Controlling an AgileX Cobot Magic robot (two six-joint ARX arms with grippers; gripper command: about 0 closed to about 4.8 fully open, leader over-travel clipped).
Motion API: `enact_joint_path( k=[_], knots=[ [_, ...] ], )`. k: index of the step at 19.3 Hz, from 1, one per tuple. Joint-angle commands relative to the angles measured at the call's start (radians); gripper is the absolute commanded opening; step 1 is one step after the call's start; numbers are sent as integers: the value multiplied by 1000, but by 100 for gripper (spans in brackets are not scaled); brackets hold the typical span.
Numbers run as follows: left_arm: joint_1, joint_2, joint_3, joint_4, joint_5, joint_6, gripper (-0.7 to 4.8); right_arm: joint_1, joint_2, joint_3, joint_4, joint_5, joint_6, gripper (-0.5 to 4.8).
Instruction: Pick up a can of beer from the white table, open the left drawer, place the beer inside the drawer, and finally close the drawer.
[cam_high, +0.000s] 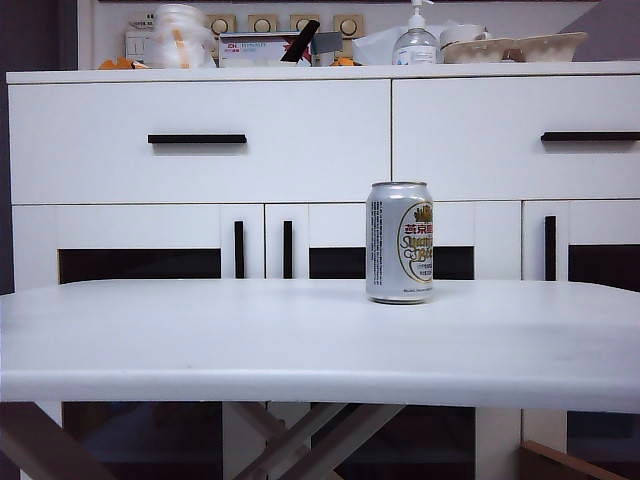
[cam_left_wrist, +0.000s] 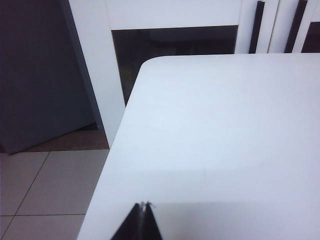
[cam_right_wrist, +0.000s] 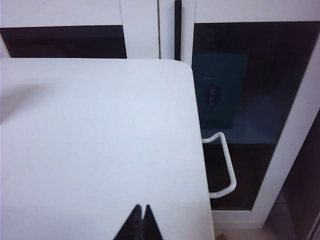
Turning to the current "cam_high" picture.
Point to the silver beer can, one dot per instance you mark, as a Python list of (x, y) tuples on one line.
[(390, 240)]

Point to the white cabinet drawer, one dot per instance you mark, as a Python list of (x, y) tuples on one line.
[(300, 150), (475, 140)]

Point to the translucent plastic cup stack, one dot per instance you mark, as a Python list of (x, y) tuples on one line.
[(175, 40)]

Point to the beige paper pulp egg tray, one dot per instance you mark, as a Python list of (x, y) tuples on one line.
[(500, 50)]

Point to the white tape roll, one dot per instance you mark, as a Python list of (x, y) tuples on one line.
[(462, 32)]

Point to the white wall socket panel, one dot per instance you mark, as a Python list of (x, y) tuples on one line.
[(137, 47)]

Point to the white wall label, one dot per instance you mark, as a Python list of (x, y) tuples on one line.
[(142, 22)]

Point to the clear hand sanitizer pump bottle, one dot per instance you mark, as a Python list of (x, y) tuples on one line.
[(417, 47)]

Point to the brown table leg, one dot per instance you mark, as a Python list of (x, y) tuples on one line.
[(45, 445)]

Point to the white cabinet door dark window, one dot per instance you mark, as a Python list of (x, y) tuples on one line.
[(600, 220), (330, 220), (140, 225)]

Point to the brown wooden board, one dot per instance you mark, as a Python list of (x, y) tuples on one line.
[(550, 462)]

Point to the orange small object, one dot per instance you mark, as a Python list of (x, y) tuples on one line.
[(112, 64), (345, 62)]

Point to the white sideboard cabinet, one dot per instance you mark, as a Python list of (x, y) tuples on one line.
[(200, 76)]

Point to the white red cardboard box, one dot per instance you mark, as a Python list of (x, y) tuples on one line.
[(250, 50)]

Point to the beige wall dimmer knob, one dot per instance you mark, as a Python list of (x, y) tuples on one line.
[(302, 21), (262, 23), (222, 24), (348, 25)]

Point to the grey small box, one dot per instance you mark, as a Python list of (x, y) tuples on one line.
[(327, 42)]

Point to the black flat stick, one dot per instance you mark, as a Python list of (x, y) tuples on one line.
[(300, 42)]

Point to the white crossed table leg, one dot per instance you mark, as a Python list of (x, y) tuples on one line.
[(264, 417), (348, 422)]

